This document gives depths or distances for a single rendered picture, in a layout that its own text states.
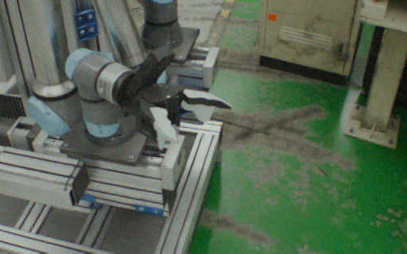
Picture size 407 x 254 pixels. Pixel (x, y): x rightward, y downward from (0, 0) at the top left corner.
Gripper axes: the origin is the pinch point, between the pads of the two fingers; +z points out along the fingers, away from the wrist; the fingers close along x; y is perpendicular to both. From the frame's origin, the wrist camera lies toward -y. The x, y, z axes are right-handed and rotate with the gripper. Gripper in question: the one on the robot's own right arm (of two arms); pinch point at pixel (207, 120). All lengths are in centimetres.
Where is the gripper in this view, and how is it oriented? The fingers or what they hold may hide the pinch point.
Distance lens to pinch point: 83.0
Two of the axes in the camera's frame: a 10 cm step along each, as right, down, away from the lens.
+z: 7.8, 4.1, -4.8
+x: -6.2, 4.0, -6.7
